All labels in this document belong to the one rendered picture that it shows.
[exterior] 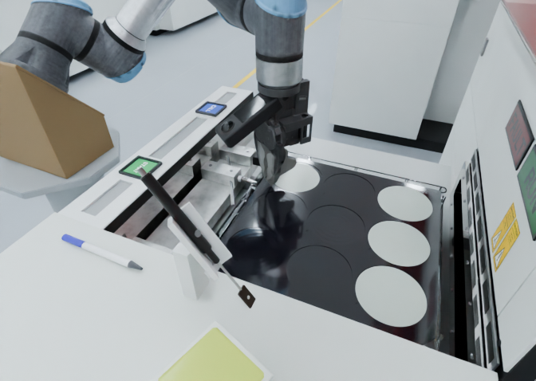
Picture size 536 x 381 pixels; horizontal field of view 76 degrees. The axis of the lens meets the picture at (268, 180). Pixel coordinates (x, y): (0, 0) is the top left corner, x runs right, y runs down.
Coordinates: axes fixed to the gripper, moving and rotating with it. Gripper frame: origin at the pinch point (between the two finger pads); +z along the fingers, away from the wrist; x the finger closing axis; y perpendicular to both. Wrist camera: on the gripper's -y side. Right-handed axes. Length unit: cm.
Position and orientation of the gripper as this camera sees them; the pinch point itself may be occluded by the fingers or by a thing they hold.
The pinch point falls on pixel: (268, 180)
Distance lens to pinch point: 68.4
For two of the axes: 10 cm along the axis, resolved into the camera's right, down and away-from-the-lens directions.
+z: 0.0, 7.9, 6.2
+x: -5.1, -5.3, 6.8
